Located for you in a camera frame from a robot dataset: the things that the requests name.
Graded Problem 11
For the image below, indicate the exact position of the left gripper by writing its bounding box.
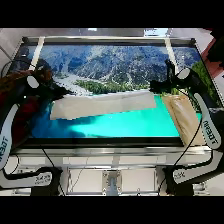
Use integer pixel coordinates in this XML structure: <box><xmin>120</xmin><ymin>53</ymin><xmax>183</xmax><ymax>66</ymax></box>
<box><xmin>48</xmin><ymin>84</ymin><xmax>73</xmax><ymax>100</ymax></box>

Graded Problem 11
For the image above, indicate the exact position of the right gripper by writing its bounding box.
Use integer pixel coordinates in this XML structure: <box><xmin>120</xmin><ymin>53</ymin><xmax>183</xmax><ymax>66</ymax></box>
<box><xmin>148</xmin><ymin>79</ymin><xmax>168</xmax><ymax>95</ymax></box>

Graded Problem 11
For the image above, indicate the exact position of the white garment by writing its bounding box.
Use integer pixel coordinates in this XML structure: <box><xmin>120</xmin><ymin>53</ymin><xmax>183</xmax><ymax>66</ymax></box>
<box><xmin>49</xmin><ymin>90</ymin><xmax>158</xmax><ymax>121</ymax></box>

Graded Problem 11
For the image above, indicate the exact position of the beige garment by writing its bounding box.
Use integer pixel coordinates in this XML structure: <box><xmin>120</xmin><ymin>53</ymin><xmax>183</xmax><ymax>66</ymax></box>
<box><xmin>161</xmin><ymin>94</ymin><xmax>207</xmax><ymax>147</ymax></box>

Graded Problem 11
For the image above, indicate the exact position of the red garment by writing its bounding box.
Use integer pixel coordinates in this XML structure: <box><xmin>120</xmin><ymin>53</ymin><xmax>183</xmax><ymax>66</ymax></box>
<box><xmin>12</xmin><ymin>95</ymin><xmax>42</xmax><ymax>137</ymax></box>

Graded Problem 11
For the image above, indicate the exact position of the brown garment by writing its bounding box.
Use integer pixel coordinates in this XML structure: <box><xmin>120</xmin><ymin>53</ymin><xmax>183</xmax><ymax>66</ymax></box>
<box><xmin>0</xmin><ymin>66</ymin><xmax>55</xmax><ymax>98</ymax></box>

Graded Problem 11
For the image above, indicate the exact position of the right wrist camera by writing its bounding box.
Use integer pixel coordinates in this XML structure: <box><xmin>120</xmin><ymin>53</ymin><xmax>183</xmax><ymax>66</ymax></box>
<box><xmin>164</xmin><ymin>59</ymin><xmax>177</xmax><ymax>82</ymax></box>

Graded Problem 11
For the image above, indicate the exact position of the black cable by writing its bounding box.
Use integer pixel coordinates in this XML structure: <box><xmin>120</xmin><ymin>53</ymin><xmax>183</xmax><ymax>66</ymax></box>
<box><xmin>158</xmin><ymin>109</ymin><xmax>205</xmax><ymax>196</ymax></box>
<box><xmin>37</xmin><ymin>143</ymin><xmax>66</xmax><ymax>196</ymax></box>

